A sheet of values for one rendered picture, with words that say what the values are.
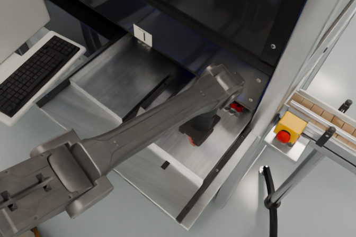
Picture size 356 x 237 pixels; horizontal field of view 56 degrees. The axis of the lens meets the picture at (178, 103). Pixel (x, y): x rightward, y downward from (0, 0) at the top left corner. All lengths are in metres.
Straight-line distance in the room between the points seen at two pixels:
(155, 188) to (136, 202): 0.91
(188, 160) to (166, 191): 0.13
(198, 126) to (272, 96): 0.29
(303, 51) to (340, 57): 2.02
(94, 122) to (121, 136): 0.67
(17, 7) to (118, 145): 1.06
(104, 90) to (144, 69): 0.17
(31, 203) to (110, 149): 0.13
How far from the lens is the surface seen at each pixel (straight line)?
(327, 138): 1.20
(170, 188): 1.08
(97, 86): 1.27
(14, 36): 1.54
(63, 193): 0.47
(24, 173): 0.47
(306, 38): 0.83
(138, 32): 1.23
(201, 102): 0.63
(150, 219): 1.96
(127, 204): 1.99
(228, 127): 1.18
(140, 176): 1.09
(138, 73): 1.29
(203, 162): 1.11
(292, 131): 1.07
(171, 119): 0.58
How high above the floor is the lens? 1.90
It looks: 57 degrees down
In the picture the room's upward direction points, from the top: 5 degrees clockwise
